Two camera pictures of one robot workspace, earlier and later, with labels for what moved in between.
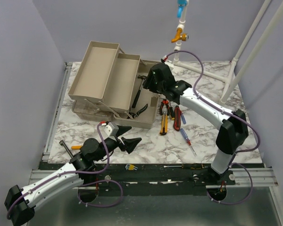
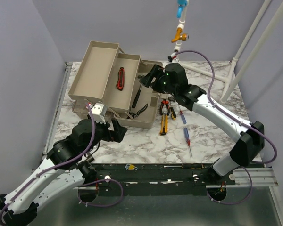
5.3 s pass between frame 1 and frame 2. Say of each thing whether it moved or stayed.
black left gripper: moved
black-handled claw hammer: stayed
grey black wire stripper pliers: stayed
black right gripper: stayed
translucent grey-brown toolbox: stayed
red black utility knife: moved
